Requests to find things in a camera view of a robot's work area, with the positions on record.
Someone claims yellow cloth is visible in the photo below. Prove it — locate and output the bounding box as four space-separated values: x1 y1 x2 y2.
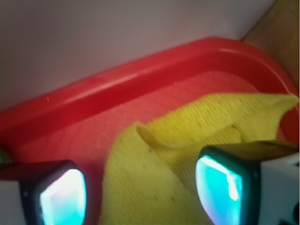
98 94 299 225

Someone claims brown cardboard panel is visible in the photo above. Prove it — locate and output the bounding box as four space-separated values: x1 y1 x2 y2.
242 0 300 90

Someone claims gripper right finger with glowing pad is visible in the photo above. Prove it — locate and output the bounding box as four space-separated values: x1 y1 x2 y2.
195 140 300 225

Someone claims red plastic tray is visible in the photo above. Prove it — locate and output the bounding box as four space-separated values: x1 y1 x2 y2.
0 38 298 225

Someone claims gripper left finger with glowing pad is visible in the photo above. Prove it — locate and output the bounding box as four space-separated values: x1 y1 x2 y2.
0 160 87 225

